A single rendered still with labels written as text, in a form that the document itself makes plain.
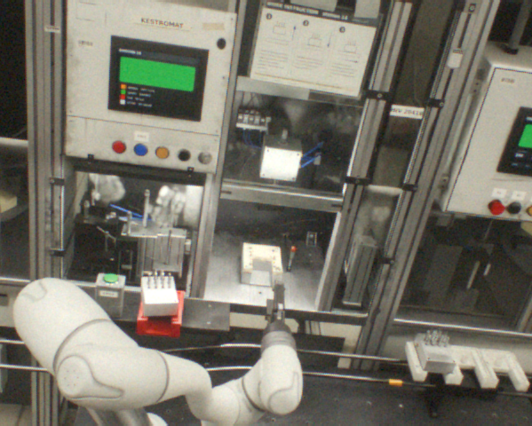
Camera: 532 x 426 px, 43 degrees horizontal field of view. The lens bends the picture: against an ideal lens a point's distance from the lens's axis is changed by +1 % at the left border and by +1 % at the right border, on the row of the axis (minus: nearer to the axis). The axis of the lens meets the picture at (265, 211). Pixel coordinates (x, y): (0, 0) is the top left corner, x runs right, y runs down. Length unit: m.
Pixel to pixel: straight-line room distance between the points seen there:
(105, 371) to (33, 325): 0.19
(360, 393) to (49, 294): 1.32
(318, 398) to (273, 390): 0.71
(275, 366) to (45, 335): 0.59
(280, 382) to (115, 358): 0.53
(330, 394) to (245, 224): 0.70
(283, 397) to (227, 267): 0.86
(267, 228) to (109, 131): 0.87
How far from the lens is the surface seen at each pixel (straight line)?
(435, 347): 2.23
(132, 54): 1.80
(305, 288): 2.33
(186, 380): 1.32
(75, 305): 1.26
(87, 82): 1.87
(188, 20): 1.78
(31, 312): 1.29
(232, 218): 2.52
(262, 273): 2.34
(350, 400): 2.31
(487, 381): 2.28
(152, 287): 2.05
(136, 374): 1.19
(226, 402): 1.65
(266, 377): 1.61
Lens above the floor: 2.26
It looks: 30 degrees down
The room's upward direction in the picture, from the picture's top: 11 degrees clockwise
